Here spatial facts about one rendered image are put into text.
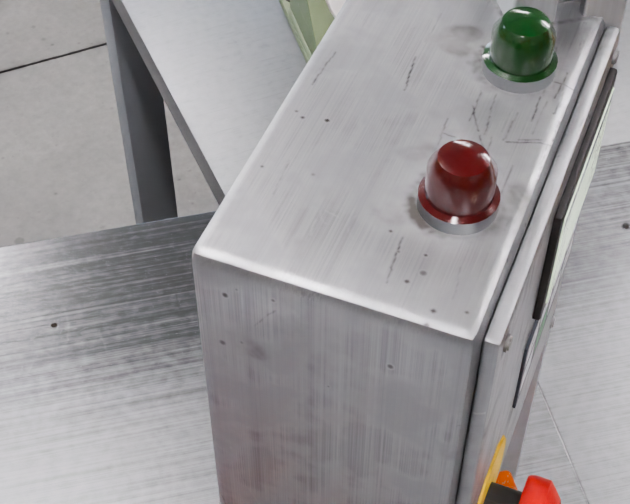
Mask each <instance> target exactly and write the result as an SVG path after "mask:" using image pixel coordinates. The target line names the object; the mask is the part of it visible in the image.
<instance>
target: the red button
mask: <svg viewBox="0 0 630 504"><path fill-rule="evenodd" d="M483 504H561V498H560V496H559V494H558V492H557V490H556V488H555V486H554V484H553V482H552V480H549V479H546V478H543V477H540V476H537V475H529V476H528V478H527V481H526V484H525V486H524V489H523V492H521V491H518V490H515V489H512V488H509V487H506V486H503V485H500V484H497V483H494V482H491V484H490V486H489V489H488V492H487V494H486V497H485V500H484V503H483Z"/></svg>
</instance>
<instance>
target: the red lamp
mask: <svg viewBox="0 0 630 504"><path fill-rule="evenodd" d="M497 177H498V167H497V164H496V162H495V160H494V159H493V158H492V156H491V155H490V154H489V153H488V151H487V150H486V149H485V148H484V147H483V146H482V145H480V144H478V143H477V142H474V141H470V140H463V139H460V140H453V141H450V142H448V143H446V144H444V145H443V146H442V147H440V148H439V149H438V150H437V151H435V152H434V153H433V154H432V155H431V156H430V158H429V160H428V162H427V167H426V175H425V176H424V177H423V179H422V180H421V182H420V184H419V187H418V195H417V208H418V212H419V214H420V216H421V217H422V218H423V220H424V221H425V222H426V223H427V224H428V225H430V226H431V227H433V228H434V229H436V230H438V231H441V232H443V233H447V234H451V235H470V234H474V233H478V232H480V231H483V230H484V229H486V228H487V227H489V226H490V225H491V224H492V223H493V222H494V221H495V219H496V217H497V215H498V211H499V206H500V200H501V197H500V190H499V187H498V185H497Z"/></svg>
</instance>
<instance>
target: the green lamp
mask: <svg viewBox="0 0 630 504"><path fill-rule="evenodd" d="M556 38H557V33H556V30H555V28H554V26H553V25H552V23H551V21H550V20H549V18H548V17H547V15H546V14H545V13H543V12H542V11H540V10H538V9H536V8H532V7H524V6H523V7H515V8H512V9H510V10H508V11H507V12H506V13H505V14H504V15H503V16H501V17H500V18H499V19H498V20H497V21H496V22H495V23H494V25H493V28H492V33H491V41H490V42H489V43H488V44H487V45H486V47H485V49H484V52H483V57H482V72H483V75H484V76H485V78H486V79H487V80H488V81H489V82H490V83H491V84H492V85H494V86H495V87H497V88H499V89H501V90H504V91H507V92H511V93H518V94H526V93H533V92H538V91H540V90H543V89H544V88H546V87H548V86H549V85H550V84H551V83H552V81H553V80H554V78H555V74H556V69H557V64H558V57H557V54H556V52H555V51H554V49H555V43H556Z"/></svg>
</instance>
